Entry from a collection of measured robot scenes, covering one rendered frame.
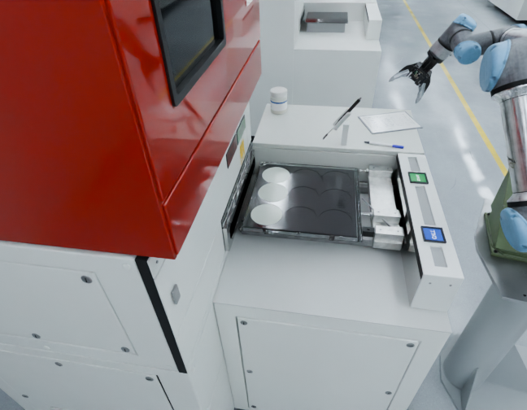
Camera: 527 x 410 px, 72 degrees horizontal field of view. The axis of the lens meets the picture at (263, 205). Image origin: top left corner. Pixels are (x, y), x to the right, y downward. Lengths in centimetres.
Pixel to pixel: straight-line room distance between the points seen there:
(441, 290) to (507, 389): 107
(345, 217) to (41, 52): 91
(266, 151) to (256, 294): 58
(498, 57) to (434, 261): 52
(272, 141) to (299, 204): 32
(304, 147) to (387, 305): 63
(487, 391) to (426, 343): 92
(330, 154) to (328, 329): 63
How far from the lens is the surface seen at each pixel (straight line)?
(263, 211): 115
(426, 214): 114
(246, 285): 106
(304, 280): 107
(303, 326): 106
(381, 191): 131
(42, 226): 68
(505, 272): 127
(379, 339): 109
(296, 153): 137
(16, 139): 57
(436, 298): 105
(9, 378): 142
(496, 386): 203
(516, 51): 113
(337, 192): 125
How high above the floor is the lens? 166
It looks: 40 degrees down
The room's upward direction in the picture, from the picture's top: 2 degrees counter-clockwise
